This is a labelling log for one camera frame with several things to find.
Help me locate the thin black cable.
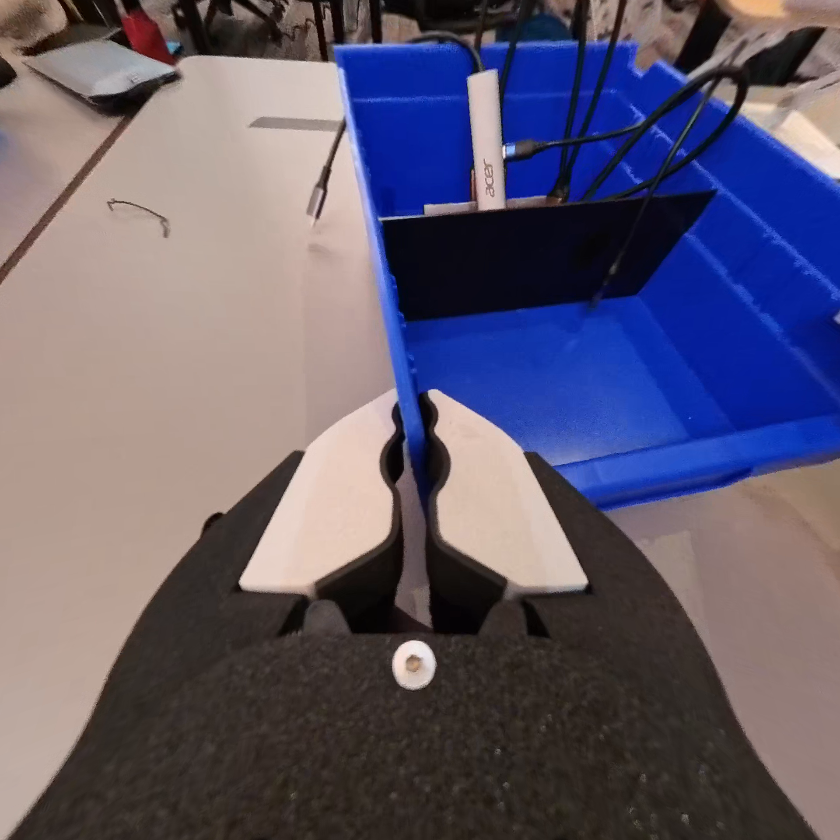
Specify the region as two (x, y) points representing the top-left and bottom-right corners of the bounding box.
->
(504, 64), (750, 309)

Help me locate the small red storage bin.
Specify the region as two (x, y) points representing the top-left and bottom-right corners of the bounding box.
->
(121, 7), (178, 65)

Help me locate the black bin divider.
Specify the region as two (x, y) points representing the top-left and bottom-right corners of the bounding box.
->
(381, 190), (718, 322)

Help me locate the thin bent wire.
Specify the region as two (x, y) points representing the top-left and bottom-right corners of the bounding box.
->
(107, 198), (172, 238)

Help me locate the blue plastic bin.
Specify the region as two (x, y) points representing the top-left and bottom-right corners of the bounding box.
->
(333, 41), (840, 511)

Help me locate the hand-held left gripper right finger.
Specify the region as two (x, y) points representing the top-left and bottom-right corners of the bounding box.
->
(419, 388), (589, 599)

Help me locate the grey desk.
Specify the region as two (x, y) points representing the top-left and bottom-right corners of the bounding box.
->
(0, 56), (840, 840)

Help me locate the grey flat pouch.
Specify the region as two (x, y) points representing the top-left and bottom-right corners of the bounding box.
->
(25, 41), (182, 109)

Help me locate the grey USB hub with cable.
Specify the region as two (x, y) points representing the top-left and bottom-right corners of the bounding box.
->
(307, 31), (508, 227)

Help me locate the teal plastic object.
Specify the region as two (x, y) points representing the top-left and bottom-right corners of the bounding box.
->
(518, 13), (573, 44)

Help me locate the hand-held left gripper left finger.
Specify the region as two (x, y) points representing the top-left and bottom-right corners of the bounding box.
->
(239, 388), (404, 599)

